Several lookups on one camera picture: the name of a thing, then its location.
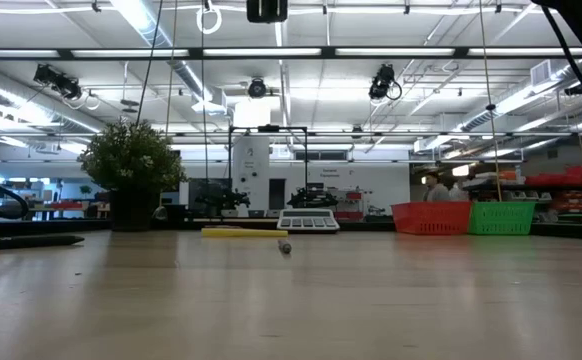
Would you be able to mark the black ceiling-hung device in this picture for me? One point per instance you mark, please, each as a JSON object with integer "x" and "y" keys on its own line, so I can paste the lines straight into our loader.
{"x": 58, "y": 82}
{"x": 257, "y": 88}
{"x": 382, "y": 82}

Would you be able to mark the yellow flat bar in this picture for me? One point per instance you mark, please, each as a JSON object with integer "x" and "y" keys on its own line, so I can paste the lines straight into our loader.
{"x": 243, "y": 232}

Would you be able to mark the grey pen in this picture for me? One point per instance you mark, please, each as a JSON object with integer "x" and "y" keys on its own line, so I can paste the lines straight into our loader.
{"x": 284, "y": 246}

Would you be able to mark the green potted plant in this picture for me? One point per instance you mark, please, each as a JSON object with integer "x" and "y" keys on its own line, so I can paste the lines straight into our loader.
{"x": 131, "y": 160}

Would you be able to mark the black background rig frame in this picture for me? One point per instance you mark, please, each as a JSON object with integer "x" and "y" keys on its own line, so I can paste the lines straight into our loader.
{"x": 268, "y": 128}

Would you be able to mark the black background robot arm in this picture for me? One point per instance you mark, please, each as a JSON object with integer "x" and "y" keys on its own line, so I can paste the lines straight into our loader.
{"x": 313, "y": 198}
{"x": 221, "y": 198}

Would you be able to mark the black pen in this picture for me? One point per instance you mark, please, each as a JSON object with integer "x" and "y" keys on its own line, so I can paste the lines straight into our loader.
{"x": 26, "y": 242}

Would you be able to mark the green plastic bin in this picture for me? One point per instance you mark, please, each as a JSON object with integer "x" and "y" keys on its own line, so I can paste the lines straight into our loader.
{"x": 502, "y": 219}

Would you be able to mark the red plastic bin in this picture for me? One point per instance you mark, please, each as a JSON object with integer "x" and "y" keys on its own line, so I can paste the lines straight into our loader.
{"x": 431, "y": 219}

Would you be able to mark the black LED light bar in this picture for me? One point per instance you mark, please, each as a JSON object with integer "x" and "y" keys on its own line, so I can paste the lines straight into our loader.
{"x": 196, "y": 52}

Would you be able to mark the red storage shelf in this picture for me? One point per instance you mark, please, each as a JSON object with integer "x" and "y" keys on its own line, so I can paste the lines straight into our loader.
{"x": 578, "y": 175}

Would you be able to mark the white cabinet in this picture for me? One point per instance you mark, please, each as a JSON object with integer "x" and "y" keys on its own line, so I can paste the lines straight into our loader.
{"x": 251, "y": 170}

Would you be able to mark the person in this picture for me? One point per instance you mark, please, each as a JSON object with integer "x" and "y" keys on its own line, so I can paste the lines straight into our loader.
{"x": 437, "y": 192}

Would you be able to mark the white desk calculator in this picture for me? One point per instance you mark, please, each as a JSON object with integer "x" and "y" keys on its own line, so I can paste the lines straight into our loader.
{"x": 308, "y": 220}

